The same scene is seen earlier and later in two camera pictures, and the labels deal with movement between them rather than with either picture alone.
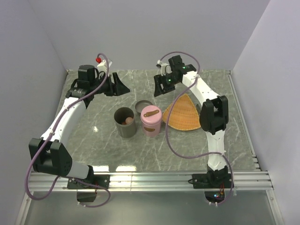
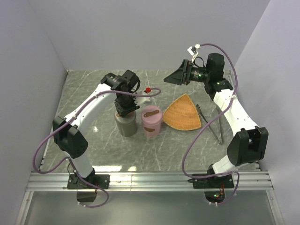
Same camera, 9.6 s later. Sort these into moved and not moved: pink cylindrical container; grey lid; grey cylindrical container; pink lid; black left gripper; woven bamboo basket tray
Moved: black left gripper; grey lid
Not moved: pink lid; pink cylindrical container; woven bamboo basket tray; grey cylindrical container
